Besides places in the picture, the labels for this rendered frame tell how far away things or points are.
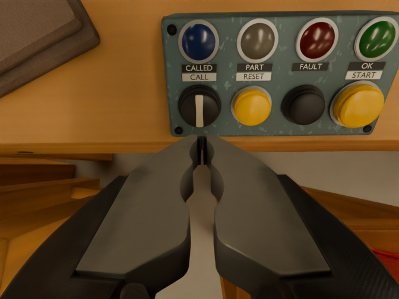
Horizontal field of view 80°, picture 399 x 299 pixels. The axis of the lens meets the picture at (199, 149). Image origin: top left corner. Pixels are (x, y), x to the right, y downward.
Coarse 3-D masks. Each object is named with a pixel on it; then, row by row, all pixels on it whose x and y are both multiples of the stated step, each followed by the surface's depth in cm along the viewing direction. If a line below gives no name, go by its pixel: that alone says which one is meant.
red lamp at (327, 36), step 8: (312, 24) 14; (320, 24) 14; (328, 24) 14; (304, 32) 14; (312, 32) 14; (320, 32) 14; (328, 32) 14; (304, 40) 14; (312, 40) 14; (320, 40) 14; (328, 40) 14; (304, 48) 14; (312, 48) 14; (320, 48) 14; (328, 48) 14; (312, 56) 15; (320, 56) 15
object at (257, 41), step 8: (256, 24) 14; (264, 24) 14; (248, 32) 14; (256, 32) 14; (264, 32) 14; (272, 32) 14; (248, 40) 14; (256, 40) 14; (264, 40) 14; (272, 40) 14; (248, 48) 14; (256, 48) 14; (264, 48) 14; (272, 48) 14; (248, 56) 15; (256, 56) 15; (264, 56) 15
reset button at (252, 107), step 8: (240, 96) 15; (248, 96) 15; (256, 96) 15; (264, 96) 15; (240, 104) 15; (248, 104) 15; (256, 104) 15; (264, 104) 15; (240, 112) 16; (248, 112) 15; (256, 112) 15; (264, 112) 16; (240, 120) 16; (248, 120) 16; (256, 120) 16
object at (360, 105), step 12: (360, 84) 15; (348, 96) 15; (360, 96) 15; (372, 96) 15; (336, 108) 16; (348, 108) 15; (360, 108) 15; (372, 108) 15; (348, 120) 16; (360, 120) 16; (372, 120) 16
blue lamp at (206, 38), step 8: (200, 24) 14; (184, 32) 14; (192, 32) 14; (200, 32) 14; (208, 32) 14; (184, 40) 14; (192, 40) 14; (200, 40) 14; (208, 40) 14; (184, 48) 14; (192, 48) 14; (200, 48) 14; (208, 48) 14; (192, 56) 15; (200, 56) 15; (208, 56) 15
